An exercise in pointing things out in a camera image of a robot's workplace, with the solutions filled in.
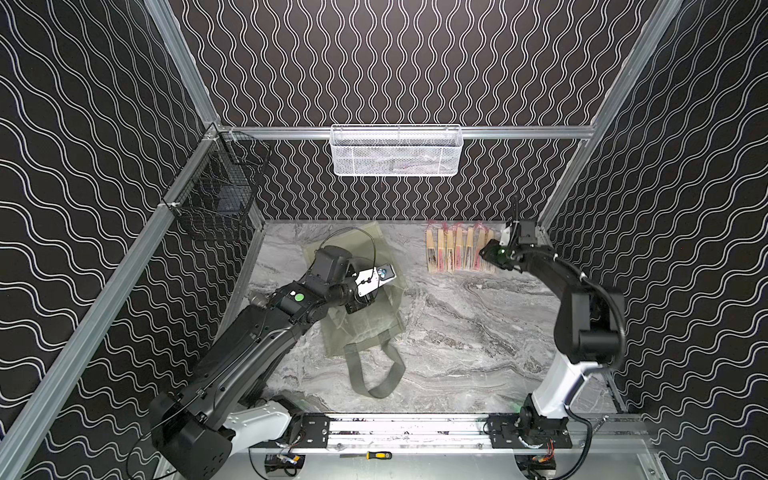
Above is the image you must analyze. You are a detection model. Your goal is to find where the olive green tote bag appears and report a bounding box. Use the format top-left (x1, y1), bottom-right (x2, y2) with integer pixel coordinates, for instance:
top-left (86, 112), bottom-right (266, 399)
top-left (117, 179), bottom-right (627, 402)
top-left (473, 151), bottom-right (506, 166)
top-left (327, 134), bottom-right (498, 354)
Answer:
top-left (302, 222), bottom-right (407, 399)

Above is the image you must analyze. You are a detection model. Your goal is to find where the folding fan with pink paper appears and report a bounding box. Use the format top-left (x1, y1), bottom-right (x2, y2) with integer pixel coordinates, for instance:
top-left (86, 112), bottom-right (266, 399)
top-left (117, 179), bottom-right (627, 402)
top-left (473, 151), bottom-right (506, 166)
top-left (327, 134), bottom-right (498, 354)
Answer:
top-left (436, 224), bottom-right (446, 272)

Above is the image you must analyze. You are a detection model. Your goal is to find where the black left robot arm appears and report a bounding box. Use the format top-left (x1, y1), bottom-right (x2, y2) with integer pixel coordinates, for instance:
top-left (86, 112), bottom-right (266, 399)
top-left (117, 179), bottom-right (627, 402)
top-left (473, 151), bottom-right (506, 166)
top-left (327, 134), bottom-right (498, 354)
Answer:
top-left (147, 245), bottom-right (397, 479)

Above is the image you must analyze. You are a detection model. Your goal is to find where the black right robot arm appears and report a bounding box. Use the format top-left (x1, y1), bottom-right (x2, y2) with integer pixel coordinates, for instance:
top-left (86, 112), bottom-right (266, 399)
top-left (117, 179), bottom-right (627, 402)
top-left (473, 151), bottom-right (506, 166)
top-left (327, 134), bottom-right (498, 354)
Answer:
top-left (479, 220), bottom-right (627, 447)

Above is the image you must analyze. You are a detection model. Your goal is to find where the horizontal aluminium back bar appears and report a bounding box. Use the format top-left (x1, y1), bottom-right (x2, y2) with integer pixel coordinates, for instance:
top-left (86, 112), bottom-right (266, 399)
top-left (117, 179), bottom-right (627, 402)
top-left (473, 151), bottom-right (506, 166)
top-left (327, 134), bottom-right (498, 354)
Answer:
top-left (226, 124), bottom-right (595, 141)

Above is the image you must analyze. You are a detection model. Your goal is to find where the left aluminium side bar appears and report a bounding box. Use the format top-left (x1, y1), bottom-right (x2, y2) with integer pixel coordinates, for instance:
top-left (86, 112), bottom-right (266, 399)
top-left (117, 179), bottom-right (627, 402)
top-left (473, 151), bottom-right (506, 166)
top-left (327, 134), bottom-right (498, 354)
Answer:
top-left (1, 126), bottom-right (217, 479)

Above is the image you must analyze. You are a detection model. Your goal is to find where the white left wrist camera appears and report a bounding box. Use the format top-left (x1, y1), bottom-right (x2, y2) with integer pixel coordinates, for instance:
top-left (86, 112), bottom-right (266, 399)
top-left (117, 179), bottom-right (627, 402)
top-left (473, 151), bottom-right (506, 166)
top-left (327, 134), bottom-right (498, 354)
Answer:
top-left (354, 264), bottom-right (397, 297)

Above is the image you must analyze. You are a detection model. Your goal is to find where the white wire mesh basket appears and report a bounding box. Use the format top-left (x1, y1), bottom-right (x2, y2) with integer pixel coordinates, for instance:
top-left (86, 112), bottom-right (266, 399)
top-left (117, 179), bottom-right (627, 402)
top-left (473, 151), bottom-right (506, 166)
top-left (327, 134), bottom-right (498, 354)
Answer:
top-left (329, 135), bottom-right (464, 177)

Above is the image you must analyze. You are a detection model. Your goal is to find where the yellow handled screwdriver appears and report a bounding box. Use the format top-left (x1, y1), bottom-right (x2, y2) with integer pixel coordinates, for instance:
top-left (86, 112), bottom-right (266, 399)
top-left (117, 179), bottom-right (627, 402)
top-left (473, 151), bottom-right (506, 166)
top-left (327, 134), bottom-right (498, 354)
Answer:
top-left (340, 451), bottom-right (393, 460)

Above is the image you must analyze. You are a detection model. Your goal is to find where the black wire mesh basket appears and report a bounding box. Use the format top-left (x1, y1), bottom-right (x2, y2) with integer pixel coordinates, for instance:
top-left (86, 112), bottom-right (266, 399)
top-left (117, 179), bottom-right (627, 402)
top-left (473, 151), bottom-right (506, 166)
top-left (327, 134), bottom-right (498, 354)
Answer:
top-left (170, 125), bottom-right (274, 242)

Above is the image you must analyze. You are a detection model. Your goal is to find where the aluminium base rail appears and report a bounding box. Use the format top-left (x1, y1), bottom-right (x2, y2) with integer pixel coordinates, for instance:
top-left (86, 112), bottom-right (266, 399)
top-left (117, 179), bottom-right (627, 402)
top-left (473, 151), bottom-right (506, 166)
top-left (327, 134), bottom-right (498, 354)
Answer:
top-left (255, 413), bottom-right (652, 455)

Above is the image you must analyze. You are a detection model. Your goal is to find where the right aluminium frame post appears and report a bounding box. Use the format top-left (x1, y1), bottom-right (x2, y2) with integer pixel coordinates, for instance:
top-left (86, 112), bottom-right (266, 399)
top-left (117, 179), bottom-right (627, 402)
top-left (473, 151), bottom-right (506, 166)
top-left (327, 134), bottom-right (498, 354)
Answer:
top-left (539, 0), bottom-right (682, 231)

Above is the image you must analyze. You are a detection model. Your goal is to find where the aluminium corner frame post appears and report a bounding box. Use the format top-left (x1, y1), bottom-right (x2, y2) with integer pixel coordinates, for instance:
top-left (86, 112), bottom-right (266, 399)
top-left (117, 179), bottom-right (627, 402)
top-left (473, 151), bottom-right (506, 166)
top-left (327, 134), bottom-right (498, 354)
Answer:
top-left (145, 0), bottom-right (220, 125)

